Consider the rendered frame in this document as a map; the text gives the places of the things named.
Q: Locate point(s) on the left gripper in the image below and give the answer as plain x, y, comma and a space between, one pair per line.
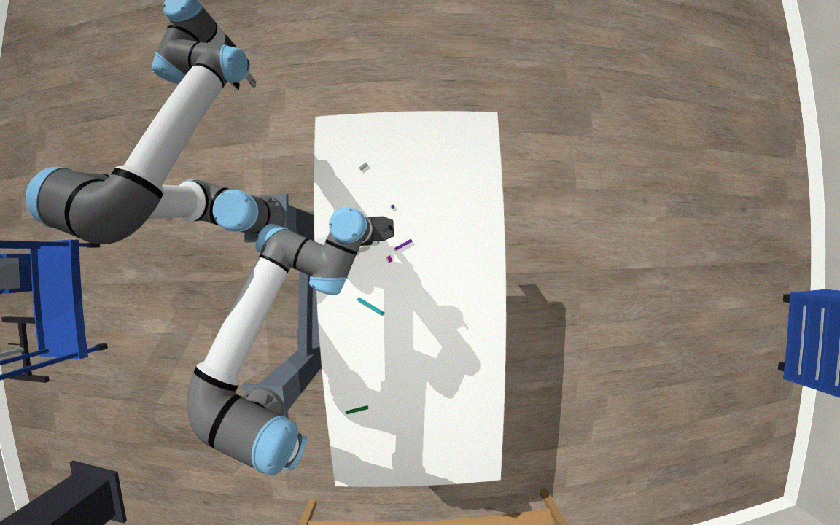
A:
221, 38

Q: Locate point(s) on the turquoise rod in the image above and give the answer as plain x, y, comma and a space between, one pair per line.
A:
370, 306

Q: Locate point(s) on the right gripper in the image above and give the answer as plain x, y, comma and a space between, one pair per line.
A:
380, 230

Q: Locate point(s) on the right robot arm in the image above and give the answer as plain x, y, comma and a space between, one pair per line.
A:
261, 437

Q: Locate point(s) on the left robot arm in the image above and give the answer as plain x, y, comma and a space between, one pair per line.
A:
104, 209

